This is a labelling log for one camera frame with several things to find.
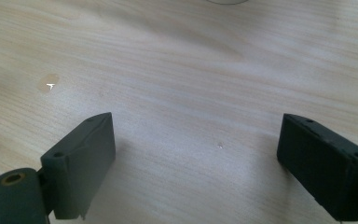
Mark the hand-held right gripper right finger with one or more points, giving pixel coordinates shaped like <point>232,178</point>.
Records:
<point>326,168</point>

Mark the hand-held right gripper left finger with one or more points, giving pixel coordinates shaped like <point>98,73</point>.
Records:
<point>80,168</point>

